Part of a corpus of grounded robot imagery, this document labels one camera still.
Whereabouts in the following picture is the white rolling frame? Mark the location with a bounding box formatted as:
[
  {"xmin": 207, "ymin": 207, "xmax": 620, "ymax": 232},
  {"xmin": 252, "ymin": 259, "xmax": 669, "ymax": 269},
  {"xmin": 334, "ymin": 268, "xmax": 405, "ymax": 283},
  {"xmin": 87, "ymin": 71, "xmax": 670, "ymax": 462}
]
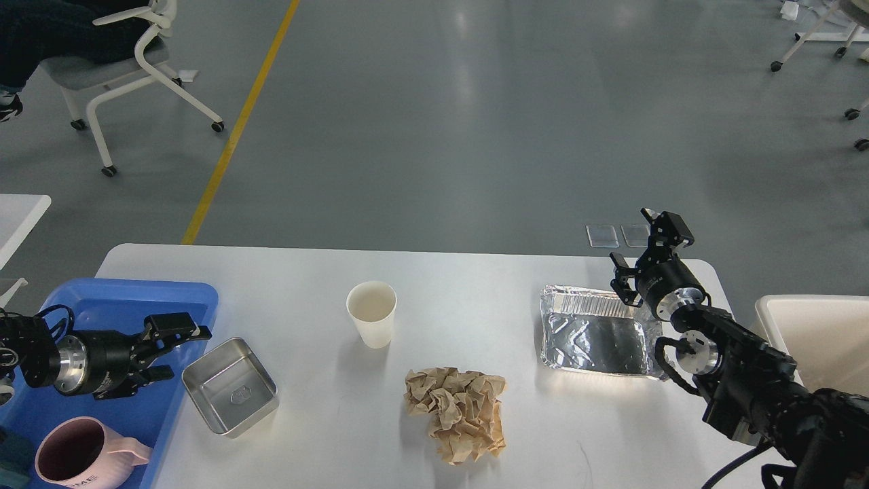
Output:
[{"xmin": 770, "ymin": 1, "xmax": 868, "ymax": 73}]

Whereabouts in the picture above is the pink mug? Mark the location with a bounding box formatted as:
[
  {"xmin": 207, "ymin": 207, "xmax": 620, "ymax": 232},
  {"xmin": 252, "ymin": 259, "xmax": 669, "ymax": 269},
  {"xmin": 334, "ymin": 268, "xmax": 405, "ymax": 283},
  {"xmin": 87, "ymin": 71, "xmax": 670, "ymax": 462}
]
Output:
[{"xmin": 34, "ymin": 416, "xmax": 152, "ymax": 488}]

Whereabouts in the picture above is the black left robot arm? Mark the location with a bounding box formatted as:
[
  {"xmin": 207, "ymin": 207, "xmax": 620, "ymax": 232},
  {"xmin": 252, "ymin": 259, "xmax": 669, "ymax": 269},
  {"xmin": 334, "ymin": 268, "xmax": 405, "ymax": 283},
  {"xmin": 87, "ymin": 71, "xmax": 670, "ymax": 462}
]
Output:
[{"xmin": 1, "ymin": 304, "xmax": 213, "ymax": 401}]

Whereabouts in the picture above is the white paper cup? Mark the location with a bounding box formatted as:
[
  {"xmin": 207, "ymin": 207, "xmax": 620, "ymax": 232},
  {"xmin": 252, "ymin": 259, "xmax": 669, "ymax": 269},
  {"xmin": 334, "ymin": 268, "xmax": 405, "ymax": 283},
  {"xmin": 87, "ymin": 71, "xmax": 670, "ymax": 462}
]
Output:
[{"xmin": 346, "ymin": 280, "xmax": 397, "ymax": 349}]

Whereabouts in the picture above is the seated person in black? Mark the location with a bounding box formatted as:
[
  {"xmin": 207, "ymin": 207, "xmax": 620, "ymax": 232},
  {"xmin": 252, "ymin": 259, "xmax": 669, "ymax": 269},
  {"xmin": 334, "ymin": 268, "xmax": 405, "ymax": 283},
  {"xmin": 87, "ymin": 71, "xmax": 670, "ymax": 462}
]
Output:
[{"xmin": 1, "ymin": 1, "xmax": 150, "ymax": 123}]

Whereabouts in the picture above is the aluminium foil tray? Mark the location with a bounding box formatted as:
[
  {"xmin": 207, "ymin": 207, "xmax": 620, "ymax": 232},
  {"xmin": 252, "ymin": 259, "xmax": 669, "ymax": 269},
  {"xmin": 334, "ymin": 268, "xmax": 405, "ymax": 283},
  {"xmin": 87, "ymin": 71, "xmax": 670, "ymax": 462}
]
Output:
[{"xmin": 539, "ymin": 285, "xmax": 668, "ymax": 380}]

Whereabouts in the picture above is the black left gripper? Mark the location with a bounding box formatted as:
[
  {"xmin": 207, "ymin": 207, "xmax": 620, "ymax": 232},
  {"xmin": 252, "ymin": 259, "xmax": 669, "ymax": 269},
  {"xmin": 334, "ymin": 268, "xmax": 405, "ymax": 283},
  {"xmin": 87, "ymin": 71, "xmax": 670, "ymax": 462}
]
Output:
[{"xmin": 53, "ymin": 312, "xmax": 213, "ymax": 399}]

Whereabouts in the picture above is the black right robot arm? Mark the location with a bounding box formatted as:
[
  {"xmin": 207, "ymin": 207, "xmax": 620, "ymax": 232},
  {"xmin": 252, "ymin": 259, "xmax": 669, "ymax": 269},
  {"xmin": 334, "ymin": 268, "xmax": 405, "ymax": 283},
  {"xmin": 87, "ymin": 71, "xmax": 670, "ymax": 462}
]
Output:
[{"xmin": 610, "ymin": 208, "xmax": 868, "ymax": 488}]

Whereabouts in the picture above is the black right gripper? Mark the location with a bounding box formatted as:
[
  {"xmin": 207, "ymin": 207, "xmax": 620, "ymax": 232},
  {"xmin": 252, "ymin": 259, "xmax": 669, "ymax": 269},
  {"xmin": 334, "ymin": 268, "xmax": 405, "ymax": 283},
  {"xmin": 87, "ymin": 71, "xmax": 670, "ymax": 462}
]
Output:
[{"xmin": 609, "ymin": 208, "xmax": 707, "ymax": 322}]

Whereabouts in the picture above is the black chair caster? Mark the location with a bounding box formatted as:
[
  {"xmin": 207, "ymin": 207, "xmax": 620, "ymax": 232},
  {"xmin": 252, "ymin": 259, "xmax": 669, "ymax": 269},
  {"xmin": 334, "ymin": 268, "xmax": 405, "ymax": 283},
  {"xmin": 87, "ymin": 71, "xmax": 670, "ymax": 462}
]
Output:
[{"xmin": 844, "ymin": 95, "xmax": 869, "ymax": 151}]

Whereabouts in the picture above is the blue plastic tray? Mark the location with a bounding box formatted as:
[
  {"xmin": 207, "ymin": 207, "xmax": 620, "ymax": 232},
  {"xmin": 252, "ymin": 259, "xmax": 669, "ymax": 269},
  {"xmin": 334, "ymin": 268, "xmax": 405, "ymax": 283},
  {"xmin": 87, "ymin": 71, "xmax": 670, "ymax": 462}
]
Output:
[{"xmin": 1, "ymin": 278, "xmax": 219, "ymax": 488}]

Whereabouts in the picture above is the square steel container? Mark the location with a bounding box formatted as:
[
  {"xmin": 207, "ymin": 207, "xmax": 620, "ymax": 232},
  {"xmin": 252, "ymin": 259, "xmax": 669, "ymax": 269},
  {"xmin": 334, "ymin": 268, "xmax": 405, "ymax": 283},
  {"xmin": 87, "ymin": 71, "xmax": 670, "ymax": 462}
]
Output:
[{"xmin": 182, "ymin": 337, "xmax": 280, "ymax": 439}]

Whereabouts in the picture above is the white plastic bin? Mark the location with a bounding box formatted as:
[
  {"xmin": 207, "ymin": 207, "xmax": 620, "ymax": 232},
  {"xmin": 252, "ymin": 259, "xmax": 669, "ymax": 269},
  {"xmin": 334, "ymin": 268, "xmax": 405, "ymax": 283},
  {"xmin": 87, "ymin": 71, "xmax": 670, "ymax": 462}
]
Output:
[{"xmin": 754, "ymin": 294, "xmax": 868, "ymax": 396}]

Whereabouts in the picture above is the white office chair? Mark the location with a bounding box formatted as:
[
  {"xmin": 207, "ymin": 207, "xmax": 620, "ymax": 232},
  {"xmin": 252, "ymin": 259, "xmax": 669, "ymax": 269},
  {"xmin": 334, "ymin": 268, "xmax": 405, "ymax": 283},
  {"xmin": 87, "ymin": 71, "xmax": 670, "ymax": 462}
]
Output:
[{"xmin": 40, "ymin": 1, "xmax": 225, "ymax": 177}]

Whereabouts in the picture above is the crumpled brown paper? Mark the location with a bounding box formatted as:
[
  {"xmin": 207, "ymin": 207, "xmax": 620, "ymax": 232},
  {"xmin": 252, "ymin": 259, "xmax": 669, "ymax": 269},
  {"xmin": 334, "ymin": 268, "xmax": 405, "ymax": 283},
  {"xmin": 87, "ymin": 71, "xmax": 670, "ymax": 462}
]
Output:
[{"xmin": 404, "ymin": 367, "xmax": 508, "ymax": 465}]

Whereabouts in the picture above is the clear floor plate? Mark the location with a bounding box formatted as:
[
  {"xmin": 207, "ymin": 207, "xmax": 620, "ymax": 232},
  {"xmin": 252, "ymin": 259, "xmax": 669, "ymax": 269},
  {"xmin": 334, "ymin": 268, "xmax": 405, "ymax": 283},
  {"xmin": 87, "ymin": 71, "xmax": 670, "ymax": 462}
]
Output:
[
  {"xmin": 586, "ymin": 225, "xmax": 620, "ymax": 249},
  {"xmin": 620, "ymin": 225, "xmax": 650, "ymax": 249}
]

